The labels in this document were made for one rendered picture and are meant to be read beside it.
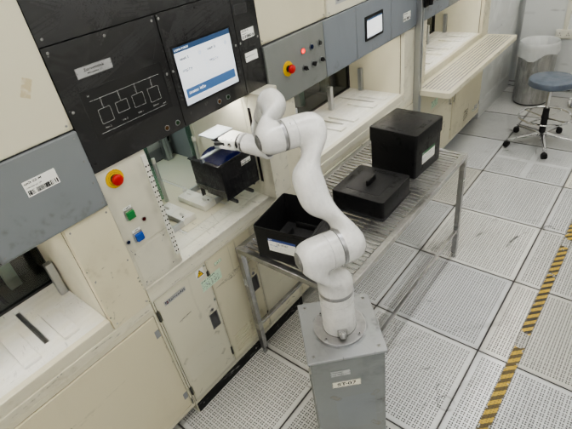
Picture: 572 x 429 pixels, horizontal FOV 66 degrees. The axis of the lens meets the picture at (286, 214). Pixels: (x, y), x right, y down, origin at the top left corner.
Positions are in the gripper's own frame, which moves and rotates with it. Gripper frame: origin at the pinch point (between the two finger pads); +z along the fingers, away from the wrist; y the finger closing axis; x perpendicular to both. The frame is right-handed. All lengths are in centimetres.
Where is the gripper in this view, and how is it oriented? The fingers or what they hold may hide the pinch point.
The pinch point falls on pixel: (217, 135)
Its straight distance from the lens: 200.1
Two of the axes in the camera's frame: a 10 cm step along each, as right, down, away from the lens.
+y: 6.3, -5.1, 5.9
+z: -7.7, -2.7, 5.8
